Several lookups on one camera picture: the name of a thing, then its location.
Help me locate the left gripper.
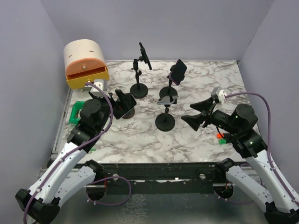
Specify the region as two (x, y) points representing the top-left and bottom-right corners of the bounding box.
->
(90, 89), (131, 132)

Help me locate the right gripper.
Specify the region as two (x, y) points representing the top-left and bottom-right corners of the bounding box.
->
(182, 96), (241, 135)

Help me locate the black phone stand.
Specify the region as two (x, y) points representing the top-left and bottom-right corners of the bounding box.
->
(155, 105), (175, 132)

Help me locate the grey black phone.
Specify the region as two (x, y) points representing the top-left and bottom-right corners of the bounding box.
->
(157, 96), (179, 105)

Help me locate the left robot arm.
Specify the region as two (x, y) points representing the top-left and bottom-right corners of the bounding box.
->
(15, 90), (136, 224)

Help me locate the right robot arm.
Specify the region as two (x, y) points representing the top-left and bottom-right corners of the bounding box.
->
(181, 98), (299, 224)

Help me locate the back left phone stand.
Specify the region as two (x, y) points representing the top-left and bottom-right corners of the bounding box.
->
(130, 56), (148, 99)

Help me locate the back middle phone stand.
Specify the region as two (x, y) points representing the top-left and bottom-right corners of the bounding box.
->
(159, 64), (178, 99)

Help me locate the black phone back left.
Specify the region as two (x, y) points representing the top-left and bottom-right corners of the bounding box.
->
(139, 42), (152, 70)

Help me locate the green plastic bin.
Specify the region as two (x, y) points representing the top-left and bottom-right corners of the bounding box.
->
(69, 101), (85, 125)

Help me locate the yellow lower drawer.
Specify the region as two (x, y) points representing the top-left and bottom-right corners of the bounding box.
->
(66, 67), (110, 90)

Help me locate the orange upper drawer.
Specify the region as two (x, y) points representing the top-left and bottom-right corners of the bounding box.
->
(65, 57), (107, 80)

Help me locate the beige drawer cabinet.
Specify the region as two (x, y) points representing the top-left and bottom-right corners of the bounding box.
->
(63, 39), (106, 69)

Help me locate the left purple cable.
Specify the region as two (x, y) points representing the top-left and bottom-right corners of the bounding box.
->
(22, 82), (132, 224)

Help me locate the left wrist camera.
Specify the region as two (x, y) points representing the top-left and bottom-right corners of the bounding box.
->
(93, 79), (108, 91)

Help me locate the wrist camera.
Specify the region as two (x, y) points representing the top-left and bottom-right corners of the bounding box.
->
(211, 87), (227, 104)
(93, 79), (108, 91)

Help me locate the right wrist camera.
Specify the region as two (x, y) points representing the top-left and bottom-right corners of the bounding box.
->
(211, 87), (227, 104)

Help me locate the black front rail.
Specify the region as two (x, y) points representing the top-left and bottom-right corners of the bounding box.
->
(86, 162), (228, 195)

